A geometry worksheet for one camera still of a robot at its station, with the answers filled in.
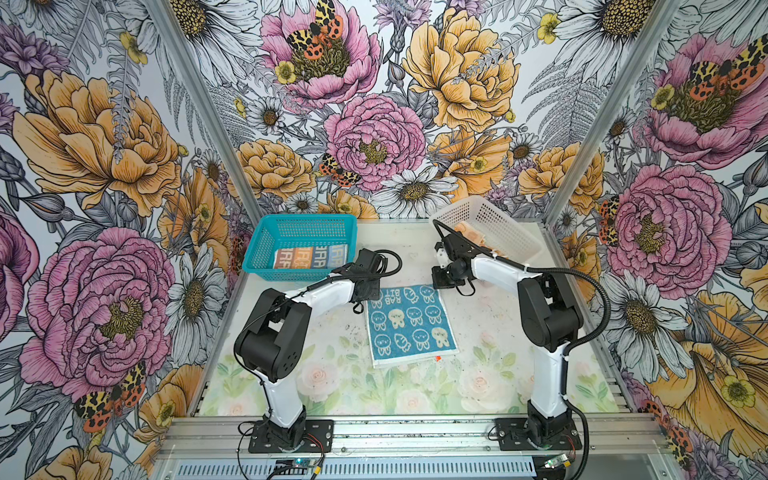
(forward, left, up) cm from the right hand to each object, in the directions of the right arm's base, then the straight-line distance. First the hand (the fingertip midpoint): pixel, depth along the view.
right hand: (437, 289), depth 99 cm
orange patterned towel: (+24, -17, -1) cm, 30 cm away
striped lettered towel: (+15, +40, 0) cm, 43 cm away
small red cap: (-21, +2, -3) cm, 22 cm away
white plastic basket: (+23, -26, +2) cm, 35 cm away
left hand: (-3, +23, +1) cm, 23 cm away
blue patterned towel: (-11, +10, -3) cm, 15 cm away
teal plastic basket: (+25, +57, +4) cm, 62 cm away
